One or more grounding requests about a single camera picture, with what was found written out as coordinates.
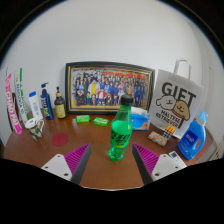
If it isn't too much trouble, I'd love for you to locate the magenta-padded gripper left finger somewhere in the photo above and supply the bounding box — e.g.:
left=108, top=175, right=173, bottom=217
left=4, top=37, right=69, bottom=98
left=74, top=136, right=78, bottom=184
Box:
left=40, top=143, right=92, bottom=185

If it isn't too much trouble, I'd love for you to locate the white paper gift bag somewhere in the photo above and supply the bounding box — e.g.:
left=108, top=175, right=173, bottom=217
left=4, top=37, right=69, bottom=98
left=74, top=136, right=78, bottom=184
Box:
left=148, top=58, right=204, bottom=139

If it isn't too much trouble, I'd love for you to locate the orange and black puzzle cube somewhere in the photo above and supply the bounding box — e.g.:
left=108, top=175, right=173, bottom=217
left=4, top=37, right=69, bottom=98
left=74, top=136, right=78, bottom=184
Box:
left=162, top=125, right=176, bottom=140

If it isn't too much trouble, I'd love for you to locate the white camouflage-print mug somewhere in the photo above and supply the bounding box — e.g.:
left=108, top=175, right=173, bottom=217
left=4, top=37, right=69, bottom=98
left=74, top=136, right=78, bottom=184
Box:
left=24, top=117, right=45, bottom=141

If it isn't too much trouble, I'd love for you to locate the green plastic drink bottle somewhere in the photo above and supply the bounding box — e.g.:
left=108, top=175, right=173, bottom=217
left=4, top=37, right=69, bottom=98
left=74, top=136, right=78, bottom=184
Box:
left=108, top=94, right=135, bottom=162

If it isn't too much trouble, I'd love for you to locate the white remote control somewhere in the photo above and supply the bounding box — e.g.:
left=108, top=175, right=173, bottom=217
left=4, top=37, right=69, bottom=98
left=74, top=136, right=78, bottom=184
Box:
left=168, top=150, right=188, bottom=169

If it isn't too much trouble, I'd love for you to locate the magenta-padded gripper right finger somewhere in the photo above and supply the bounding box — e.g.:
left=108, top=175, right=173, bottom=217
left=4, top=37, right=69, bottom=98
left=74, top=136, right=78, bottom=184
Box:
left=131, top=143, right=188, bottom=186

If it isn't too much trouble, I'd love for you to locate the small green packet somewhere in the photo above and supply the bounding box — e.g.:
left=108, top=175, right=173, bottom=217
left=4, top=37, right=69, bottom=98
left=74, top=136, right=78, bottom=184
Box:
left=75, top=114, right=91, bottom=124
left=92, top=116, right=110, bottom=127

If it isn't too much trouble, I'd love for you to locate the pink shuttlecock tube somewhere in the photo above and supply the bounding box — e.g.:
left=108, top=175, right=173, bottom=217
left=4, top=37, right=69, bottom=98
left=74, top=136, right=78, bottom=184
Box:
left=4, top=73, right=24, bottom=136

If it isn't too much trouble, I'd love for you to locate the green and white shuttlecock tube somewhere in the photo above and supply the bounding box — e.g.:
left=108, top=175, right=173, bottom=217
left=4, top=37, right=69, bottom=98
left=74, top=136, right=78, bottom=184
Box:
left=13, top=67, right=31, bottom=123

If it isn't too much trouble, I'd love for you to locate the flat round red coaster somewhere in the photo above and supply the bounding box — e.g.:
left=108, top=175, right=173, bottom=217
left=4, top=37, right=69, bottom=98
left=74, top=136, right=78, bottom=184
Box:
left=51, top=132, right=69, bottom=147

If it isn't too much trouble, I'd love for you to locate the small patterned snack packet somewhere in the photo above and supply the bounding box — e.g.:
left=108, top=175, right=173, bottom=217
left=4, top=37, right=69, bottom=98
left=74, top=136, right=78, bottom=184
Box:
left=147, top=130, right=169, bottom=147

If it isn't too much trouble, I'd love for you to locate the brown pump bottle yellow label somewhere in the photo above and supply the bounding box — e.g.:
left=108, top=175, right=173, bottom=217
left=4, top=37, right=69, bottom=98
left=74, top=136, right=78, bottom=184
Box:
left=53, top=86, right=67, bottom=120

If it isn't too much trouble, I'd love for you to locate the white bottle with blue cap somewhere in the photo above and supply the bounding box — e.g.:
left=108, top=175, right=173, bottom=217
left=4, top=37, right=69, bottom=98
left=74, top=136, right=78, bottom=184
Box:
left=27, top=91, right=44, bottom=121

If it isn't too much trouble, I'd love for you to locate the framed group picture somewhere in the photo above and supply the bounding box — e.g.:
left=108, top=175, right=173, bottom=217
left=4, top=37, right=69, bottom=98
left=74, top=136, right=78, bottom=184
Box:
left=64, top=61, right=156, bottom=116

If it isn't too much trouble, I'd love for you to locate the dark blue pump bottle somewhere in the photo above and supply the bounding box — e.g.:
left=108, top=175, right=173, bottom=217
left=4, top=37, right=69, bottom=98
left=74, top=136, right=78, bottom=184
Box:
left=39, top=82, right=55, bottom=121

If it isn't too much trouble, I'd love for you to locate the blue detergent bottle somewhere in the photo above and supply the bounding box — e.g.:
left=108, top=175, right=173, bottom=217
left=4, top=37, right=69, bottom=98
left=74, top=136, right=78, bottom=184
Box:
left=177, top=110, right=209, bottom=161

